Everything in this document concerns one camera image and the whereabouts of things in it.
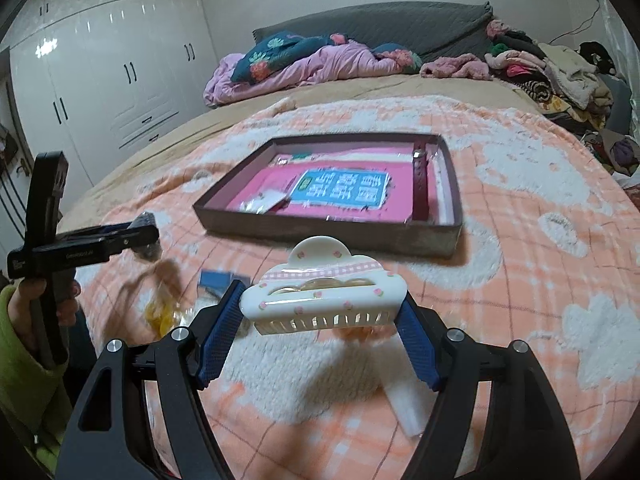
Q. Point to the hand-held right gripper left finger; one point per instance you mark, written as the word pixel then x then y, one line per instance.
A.
pixel 222 330

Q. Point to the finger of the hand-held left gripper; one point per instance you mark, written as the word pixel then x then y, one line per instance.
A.
pixel 142 225
pixel 135 244

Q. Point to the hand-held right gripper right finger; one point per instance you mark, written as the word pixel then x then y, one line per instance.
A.
pixel 417 345

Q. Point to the clear bag with yellow item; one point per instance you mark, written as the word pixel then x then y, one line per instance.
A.
pixel 162 317

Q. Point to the white floral hair claw clip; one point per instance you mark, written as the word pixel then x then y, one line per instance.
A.
pixel 320 305

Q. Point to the dark shallow box pink inside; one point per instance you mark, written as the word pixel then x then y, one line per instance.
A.
pixel 350 235

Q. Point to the person's left forearm green sleeve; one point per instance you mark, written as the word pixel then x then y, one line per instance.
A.
pixel 30 395

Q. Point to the person's left hand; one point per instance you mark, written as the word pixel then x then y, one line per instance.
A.
pixel 69 305

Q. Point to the small blue packet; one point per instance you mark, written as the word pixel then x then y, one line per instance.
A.
pixel 215 280

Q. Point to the white plastic packet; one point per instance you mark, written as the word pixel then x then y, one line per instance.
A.
pixel 407 405

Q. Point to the peach and white plush blanket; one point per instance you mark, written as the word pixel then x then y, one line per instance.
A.
pixel 500 270

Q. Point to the small white packet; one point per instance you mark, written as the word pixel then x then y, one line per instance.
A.
pixel 265 201

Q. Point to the clear packet with green item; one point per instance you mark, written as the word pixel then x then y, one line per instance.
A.
pixel 292 160

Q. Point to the blue printed card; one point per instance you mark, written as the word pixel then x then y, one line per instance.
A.
pixel 340 187

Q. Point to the white wardrobe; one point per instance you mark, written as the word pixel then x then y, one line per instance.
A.
pixel 125 35

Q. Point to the pink quilt with teal pillow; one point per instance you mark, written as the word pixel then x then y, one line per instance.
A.
pixel 325 62

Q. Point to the beige bed sheet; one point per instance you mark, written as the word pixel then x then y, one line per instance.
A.
pixel 350 89

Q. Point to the pink fluffy garment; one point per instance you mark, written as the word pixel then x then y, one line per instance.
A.
pixel 450 66

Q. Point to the bag stuffed with clothes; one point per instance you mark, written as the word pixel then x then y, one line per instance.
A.
pixel 622 152

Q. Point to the pile of clothes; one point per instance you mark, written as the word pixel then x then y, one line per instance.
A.
pixel 565 72

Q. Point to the grey quilted headboard cover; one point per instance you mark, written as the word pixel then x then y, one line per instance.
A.
pixel 400 25

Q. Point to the black garment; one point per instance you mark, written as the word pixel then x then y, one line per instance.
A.
pixel 597 55

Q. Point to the white curtain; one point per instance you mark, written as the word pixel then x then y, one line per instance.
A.
pixel 625 45

